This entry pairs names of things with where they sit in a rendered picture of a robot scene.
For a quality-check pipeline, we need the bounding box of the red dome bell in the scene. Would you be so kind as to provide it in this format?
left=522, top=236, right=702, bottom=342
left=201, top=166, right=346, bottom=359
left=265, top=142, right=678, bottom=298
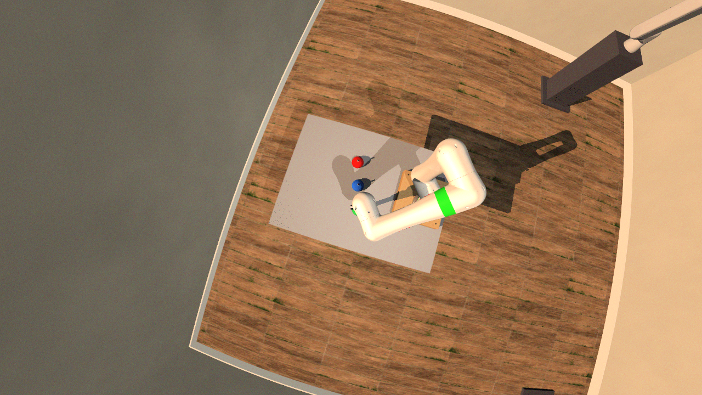
left=352, top=156, right=364, bottom=168

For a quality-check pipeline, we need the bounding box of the blue desk bell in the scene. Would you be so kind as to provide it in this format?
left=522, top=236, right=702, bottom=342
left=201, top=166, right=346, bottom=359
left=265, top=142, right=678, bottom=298
left=352, top=179, right=364, bottom=191

